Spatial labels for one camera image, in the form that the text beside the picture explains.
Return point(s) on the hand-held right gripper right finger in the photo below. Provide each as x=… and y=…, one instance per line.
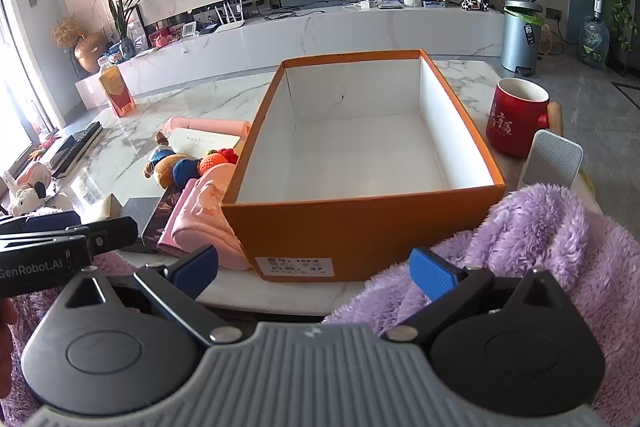
x=432, y=277

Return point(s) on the black keyboard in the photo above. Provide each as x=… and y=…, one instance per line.
x=75, y=149

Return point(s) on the dark pink roll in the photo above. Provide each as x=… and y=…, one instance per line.
x=175, y=234

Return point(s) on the silver trash can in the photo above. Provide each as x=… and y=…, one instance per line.
x=520, y=42

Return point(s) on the silver flat device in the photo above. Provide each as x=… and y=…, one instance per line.
x=390, y=5

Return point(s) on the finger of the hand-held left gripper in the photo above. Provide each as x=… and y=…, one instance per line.
x=115, y=234

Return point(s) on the pink small toy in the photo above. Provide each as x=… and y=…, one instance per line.
x=164, y=40

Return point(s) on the dark grey case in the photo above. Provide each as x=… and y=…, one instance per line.
x=140, y=212

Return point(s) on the salmon pink roll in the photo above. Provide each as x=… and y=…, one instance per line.
x=220, y=125

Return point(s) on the white marble low cabinet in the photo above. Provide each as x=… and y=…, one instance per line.
x=350, y=32

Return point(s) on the wall socket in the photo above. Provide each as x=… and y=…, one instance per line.
x=554, y=13

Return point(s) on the white black plush toy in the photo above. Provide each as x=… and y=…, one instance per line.
x=35, y=199

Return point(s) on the teddy bear toy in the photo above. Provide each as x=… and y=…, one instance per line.
x=172, y=169

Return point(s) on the purple fluffy blanket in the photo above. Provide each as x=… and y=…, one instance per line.
x=550, y=232

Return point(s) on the person's left hand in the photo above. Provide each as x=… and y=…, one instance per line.
x=5, y=337

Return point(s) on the tall leaf potted plant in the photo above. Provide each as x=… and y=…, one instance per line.
x=125, y=17

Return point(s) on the copper vase with dried flowers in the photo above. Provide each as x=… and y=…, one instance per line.
x=90, y=54

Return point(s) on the white pink plush toy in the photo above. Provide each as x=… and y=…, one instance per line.
x=30, y=174

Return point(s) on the beige small box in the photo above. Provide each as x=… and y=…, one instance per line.
x=102, y=207

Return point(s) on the orange red drink bottle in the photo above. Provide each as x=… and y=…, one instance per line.
x=117, y=94

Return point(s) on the orange cardboard box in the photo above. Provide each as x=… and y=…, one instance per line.
x=325, y=232

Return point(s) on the small white display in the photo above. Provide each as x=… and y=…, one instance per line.
x=190, y=30

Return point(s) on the light pink towel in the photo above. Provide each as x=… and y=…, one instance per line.
x=210, y=217

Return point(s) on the red mug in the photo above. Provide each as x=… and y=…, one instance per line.
x=510, y=127

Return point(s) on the black white toy figures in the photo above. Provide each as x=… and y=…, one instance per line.
x=475, y=4

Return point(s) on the dark patterned box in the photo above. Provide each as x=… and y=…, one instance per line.
x=162, y=217

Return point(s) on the clear water jug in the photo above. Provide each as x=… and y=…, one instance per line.
x=594, y=39

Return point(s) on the white router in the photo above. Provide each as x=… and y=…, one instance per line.
x=225, y=24

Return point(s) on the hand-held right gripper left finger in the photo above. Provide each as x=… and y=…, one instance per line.
x=195, y=269

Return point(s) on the white long box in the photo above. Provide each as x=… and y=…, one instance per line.
x=200, y=142

